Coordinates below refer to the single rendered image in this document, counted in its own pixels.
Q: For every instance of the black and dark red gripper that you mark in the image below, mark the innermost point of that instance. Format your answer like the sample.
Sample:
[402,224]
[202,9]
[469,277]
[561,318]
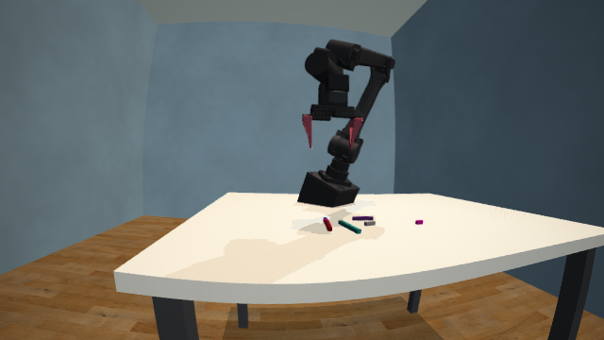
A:
[324,113]

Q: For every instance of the turquoise rod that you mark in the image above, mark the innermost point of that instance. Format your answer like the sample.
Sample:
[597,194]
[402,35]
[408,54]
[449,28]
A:
[349,226]

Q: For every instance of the purple rod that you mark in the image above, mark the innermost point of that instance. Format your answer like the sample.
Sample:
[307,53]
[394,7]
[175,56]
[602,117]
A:
[359,218]

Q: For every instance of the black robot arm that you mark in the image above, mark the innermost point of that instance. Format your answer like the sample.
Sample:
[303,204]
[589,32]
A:
[326,66]

